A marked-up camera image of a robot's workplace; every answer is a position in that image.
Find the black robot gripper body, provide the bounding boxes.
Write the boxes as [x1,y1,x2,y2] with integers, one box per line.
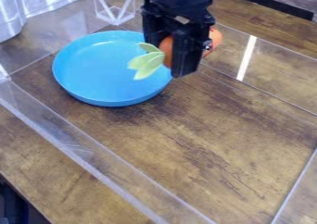
[142,0,216,31]

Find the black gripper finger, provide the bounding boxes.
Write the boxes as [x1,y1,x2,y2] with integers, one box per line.
[172,28,212,78]
[142,13,176,46]

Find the orange toy carrot green leaves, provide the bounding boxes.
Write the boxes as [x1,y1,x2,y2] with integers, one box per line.
[126,27,225,81]

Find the blue round plastic tray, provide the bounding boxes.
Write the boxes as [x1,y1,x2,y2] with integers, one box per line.
[53,31,173,107]

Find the grey white patterned curtain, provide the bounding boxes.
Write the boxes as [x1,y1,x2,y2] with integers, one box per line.
[0,0,77,43]

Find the clear acrylic corner bracket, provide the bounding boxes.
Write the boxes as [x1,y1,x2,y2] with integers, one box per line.
[94,0,144,26]

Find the clear acrylic enclosure wall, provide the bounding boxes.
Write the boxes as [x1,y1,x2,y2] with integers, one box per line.
[0,0,317,224]

